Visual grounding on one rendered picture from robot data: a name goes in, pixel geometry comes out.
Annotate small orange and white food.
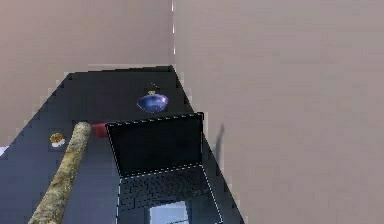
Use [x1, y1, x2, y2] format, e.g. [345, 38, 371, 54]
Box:
[49, 132, 66, 149]

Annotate black open laptop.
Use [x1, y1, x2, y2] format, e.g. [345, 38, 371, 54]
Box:
[105, 112, 224, 224]

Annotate blue metal pan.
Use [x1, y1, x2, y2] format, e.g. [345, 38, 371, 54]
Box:
[136, 83, 170, 114]

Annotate red flat object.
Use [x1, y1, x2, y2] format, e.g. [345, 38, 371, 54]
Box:
[91, 122, 110, 138]

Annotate dark table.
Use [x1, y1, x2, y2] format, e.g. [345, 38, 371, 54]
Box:
[0, 64, 246, 224]

